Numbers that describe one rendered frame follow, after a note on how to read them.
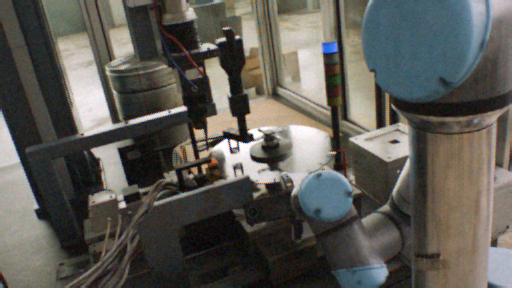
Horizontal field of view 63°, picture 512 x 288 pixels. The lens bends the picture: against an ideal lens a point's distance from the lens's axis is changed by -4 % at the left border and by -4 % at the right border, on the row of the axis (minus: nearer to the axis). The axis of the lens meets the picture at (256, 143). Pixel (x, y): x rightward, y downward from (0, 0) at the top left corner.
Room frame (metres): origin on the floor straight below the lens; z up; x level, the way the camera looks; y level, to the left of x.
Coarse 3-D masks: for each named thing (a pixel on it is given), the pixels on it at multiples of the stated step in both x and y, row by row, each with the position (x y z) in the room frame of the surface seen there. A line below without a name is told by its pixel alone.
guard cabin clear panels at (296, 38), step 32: (64, 0) 1.89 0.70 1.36; (192, 0) 2.05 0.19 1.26; (224, 0) 2.10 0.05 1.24; (288, 0) 1.90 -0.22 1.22; (352, 0) 1.44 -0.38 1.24; (64, 32) 1.87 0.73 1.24; (128, 32) 1.96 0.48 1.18; (256, 32) 2.14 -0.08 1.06; (288, 32) 1.93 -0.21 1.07; (320, 32) 1.66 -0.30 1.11; (352, 32) 1.45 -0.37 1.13; (64, 64) 1.86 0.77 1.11; (256, 64) 2.14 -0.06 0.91; (288, 64) 1.97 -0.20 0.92; (320, 64) 1.68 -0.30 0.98; (352, 64) 1.46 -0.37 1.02; (96, 96) 1.89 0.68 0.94; (224, 96) 2.08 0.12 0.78; (256, 96) 2.13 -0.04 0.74; (320, 96) 1.70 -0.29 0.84; (352, 96) 1.47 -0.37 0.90; (384, 96) 1.29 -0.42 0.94; (0, 128) 1.76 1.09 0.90; (96, 128) 1.88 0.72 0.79; (0, 160) 1.74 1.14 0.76
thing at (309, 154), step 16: (272, 128) 1.15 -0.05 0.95; (288, 128) 1.13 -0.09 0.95; (304, 128) 1.12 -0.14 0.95; (224, 144) 1.09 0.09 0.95; (240, 144) 1.07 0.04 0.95; (304, 144) 1.01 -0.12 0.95; (320, 144) 1.00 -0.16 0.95; (336, 144) 0.98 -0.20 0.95; (224, 160) 0.99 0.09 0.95; (240, 160) 0.97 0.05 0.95; (256, 160) 0.96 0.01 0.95; (272, 160) 0.95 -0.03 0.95; (288, 160) 0.93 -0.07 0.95; (304, 160) 0.92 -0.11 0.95; (320, 160) 0.91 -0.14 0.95; (224, 176) 0.90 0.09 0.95; (256, 176) 0.88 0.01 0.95; (272, 176) 0.87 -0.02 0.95
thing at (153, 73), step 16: (112, 64) 1.72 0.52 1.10; (128, 64) 1.76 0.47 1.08; (144, 64) 1.77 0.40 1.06; (160, 64) 1.55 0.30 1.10; (112, 80) 1.58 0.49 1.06; (128, 80) 1.54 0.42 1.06; (144, 80) 1.53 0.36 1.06; (160, 80) 1.55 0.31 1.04; (128, 96) 1.54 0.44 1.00; (144, 96) 1.53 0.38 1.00; (160, 96) 1.54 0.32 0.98; (176, 96) 1.58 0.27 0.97; (128, 112) 1.55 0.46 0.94; (144, 112) 1.53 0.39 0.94; (160, 112) 1.54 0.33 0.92; (176, 128) 1.60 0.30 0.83; (160, 144) 1.57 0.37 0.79
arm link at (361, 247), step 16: (352, 224) 0.53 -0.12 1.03; (368, 224) 0.55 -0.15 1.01; (384, 224) 0.55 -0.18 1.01; (320, 240) 0.53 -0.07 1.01; (336, 240) 0.52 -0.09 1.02; (352, 240) 0.51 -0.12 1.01; (368, 240) 0.52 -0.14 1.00; (384, 240) 0.52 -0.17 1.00; (400, 240) 0.53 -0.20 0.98; (336, 256) 0.51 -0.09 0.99; (352, 256) 0.50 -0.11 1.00; (368, 256) 0.50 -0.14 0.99; (384, 256) 0.51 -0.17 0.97; (336, 272) 0.50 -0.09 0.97; (352, 272) 0.49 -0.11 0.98; (368, 272) 0.48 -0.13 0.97; (384, 272) 0.49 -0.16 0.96
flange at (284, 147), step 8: (256, 144) 1.03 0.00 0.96; (264, 144) 0.99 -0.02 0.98; (272, 144) 0.98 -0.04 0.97; (280, 144) 1.01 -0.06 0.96; (288, 144) 1.00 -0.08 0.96; (256, 152) 0.98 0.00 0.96; (264, 152) 0.98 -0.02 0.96; (272, 152) 0.97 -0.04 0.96; (280, 152) 0.96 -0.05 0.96; (288, 152) 0.97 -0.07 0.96
